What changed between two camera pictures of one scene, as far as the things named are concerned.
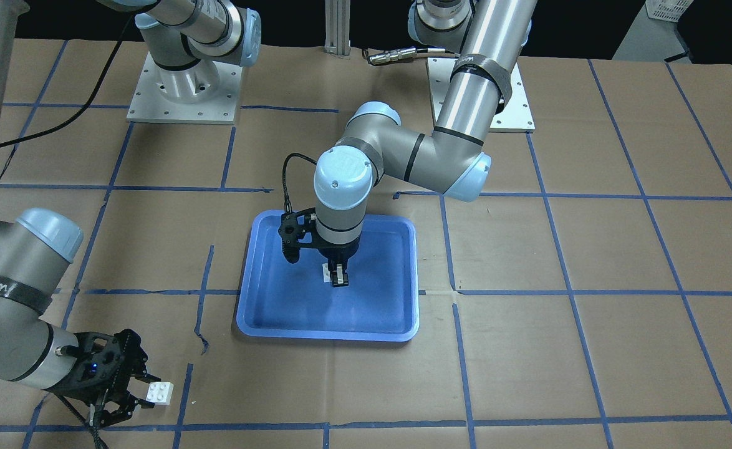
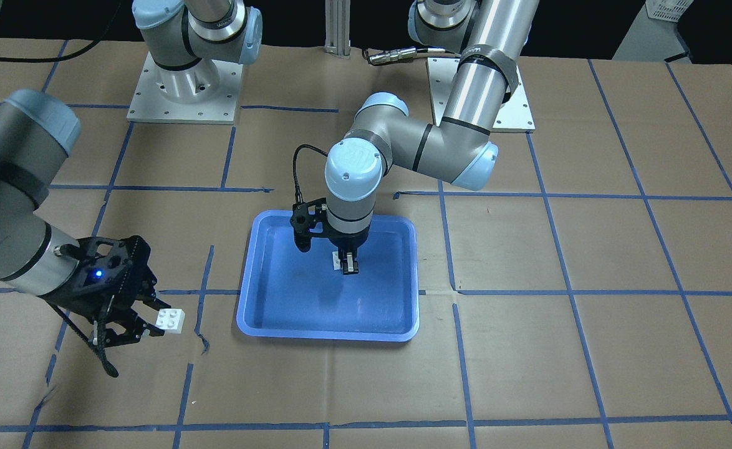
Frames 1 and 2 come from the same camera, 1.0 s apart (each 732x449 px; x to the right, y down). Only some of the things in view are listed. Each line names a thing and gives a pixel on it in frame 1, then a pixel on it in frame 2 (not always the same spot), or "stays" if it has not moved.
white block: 160,392 → 171,320
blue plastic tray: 279,299 stays
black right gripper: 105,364 → 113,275
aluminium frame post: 338,27 stays
